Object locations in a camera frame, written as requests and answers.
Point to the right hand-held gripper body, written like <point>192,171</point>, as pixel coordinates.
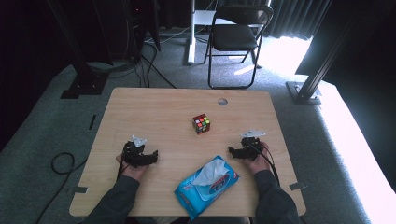
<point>250,141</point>

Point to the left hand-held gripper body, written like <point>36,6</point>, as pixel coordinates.
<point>132,154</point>

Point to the multicoloured puzzle cube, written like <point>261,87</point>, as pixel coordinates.
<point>201,124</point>

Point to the blue wet wipe pack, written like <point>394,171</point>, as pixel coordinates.
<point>193,199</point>

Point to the person's left hand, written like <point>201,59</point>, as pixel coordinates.
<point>134,173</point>

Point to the person's right hand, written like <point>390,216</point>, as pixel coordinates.
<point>260,165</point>

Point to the grey round table grommet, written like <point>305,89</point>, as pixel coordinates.
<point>222,101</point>

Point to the grey tape piece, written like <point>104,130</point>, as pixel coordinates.
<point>80,189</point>
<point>297,186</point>

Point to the black metal stand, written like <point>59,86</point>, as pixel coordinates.
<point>84,77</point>
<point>308,90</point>

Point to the black folding chair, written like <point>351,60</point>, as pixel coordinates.
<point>233,37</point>

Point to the dark equipment rack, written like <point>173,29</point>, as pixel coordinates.
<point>140,28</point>

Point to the dark curtain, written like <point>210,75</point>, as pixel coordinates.
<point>292,18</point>

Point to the white desk frame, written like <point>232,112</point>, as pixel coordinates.
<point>191,37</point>

